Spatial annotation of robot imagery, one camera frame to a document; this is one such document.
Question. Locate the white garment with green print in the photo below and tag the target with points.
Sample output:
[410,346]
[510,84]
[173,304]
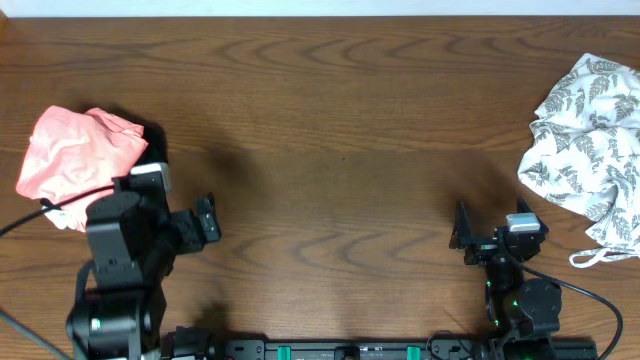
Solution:
[62,219]

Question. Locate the pink t-shirt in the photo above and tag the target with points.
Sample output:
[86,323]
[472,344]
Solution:
[71,153]

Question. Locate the white fern print cloth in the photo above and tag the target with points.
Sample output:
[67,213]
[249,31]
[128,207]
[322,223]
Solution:
[585,155]

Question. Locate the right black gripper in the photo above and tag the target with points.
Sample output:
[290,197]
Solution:
[462,236]

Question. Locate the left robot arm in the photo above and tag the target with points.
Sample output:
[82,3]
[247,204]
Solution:
[114,323]

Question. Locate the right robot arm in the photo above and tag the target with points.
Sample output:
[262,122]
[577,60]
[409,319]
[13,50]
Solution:
[524,311]

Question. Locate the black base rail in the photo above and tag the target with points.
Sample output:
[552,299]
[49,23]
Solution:
[199,344]

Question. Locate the black folded garment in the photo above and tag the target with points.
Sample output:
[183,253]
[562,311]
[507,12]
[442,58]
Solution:
[156,149]

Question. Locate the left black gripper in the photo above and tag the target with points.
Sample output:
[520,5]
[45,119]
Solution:
[184,222]

